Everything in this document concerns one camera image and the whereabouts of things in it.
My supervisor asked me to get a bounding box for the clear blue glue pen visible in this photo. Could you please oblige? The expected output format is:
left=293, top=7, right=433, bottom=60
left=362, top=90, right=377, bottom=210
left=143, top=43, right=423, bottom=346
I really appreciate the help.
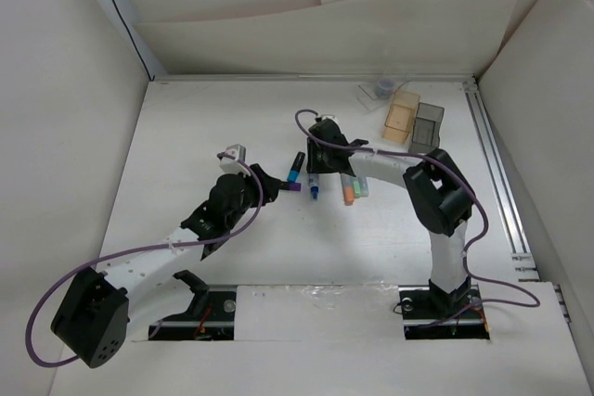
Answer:
left=308, top=173, right=319, bottom=201

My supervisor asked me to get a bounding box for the black marker blue cap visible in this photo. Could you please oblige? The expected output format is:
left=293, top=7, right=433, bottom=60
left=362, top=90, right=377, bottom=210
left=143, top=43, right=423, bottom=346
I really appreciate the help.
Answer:
left=287, top=151, right=305, bottom=183

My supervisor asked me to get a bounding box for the orange highlighter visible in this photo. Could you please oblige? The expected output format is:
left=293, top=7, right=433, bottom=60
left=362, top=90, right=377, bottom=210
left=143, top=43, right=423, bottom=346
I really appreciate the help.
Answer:
left=341, top=174, right=355, bottom=206

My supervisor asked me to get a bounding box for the black marker purple cap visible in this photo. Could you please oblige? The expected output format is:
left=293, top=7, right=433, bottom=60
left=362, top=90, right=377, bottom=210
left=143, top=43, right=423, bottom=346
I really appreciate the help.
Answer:
left=280, top=182, right=302, bottom=192

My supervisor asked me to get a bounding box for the green highlighter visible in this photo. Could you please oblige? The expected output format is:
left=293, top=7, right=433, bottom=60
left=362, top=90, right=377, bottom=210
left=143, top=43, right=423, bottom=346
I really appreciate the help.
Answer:
left=350, top=177, right=362, bottom=199

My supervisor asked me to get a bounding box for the blue highlighter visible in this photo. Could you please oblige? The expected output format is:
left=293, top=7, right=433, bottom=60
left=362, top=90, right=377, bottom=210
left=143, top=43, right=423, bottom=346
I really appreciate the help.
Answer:
left=359, top=177, right=369, bottom=198

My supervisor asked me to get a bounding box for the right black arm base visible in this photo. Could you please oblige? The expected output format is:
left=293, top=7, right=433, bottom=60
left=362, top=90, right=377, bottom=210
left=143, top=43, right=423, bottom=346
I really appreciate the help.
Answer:
left=393, top=285, right=490, bottom=340

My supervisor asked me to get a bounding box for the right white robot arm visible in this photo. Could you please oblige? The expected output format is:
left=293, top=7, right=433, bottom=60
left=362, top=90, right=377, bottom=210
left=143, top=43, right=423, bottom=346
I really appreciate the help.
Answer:
left=307, top=118, right=472, bottom=316

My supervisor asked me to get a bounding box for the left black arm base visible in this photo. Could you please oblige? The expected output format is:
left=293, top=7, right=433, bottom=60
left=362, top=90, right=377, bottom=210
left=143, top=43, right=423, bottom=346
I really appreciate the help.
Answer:
left=148, top=270, right=238, bottom=341

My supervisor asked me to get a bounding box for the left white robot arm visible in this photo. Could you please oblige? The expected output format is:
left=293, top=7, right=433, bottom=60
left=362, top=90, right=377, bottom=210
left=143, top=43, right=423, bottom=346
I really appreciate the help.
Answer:
left=50, top=162, right=285, bottom=368

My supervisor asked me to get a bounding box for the clear plastic container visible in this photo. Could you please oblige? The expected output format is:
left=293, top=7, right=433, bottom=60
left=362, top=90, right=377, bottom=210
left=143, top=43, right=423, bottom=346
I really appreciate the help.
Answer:
left=355, top=77, right=409, bottom=112

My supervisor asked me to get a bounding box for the orange translucent container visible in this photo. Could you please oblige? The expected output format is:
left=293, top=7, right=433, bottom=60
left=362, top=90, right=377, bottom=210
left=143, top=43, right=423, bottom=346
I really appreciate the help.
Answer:
left=381, top=90, right=420, bottom=144

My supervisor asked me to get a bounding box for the grey translucent container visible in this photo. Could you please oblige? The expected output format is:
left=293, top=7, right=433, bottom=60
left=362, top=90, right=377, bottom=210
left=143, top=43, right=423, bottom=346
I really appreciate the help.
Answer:
left=408, top=102, right=445, bottom=154

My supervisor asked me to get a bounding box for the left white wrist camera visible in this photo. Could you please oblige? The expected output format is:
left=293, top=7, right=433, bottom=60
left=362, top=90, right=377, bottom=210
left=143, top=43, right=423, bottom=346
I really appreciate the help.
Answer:
left=217, top=144, right=249, bottom=174

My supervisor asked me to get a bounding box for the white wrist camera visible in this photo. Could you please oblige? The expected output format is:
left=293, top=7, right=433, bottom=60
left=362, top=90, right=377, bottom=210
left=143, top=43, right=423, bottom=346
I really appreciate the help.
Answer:
left=316, top=114, right=340, bottom=125
left=217, top=144, right=249, bottom=174

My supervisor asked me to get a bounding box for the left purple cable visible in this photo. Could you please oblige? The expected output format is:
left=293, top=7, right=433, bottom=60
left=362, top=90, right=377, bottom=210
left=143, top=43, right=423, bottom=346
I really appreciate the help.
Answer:
left=25, top=150, right=266, bottom=367

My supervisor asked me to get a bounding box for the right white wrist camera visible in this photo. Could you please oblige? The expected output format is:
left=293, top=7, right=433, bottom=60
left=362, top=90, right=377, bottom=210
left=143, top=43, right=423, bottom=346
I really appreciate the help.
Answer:
left=316, top=114, right=340, bottom=125

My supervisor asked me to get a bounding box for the aluminium rail right side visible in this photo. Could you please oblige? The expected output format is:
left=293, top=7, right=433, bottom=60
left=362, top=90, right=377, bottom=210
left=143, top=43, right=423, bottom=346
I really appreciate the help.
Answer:
left=462, top=77, right=540, bottom=283

